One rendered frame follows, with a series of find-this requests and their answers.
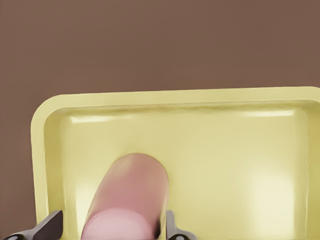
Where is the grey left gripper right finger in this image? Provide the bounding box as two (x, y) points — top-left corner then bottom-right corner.
(165, 209), (198, 240)

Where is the pink cylindrical sausage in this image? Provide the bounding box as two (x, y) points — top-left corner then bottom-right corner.
(81, 152), (170, 240)

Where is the pale yellow rectangular tray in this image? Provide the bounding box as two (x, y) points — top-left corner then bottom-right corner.
(30, 86), (320, 240)

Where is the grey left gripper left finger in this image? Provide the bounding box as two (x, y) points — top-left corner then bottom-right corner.
(2, 209), (64, 240)

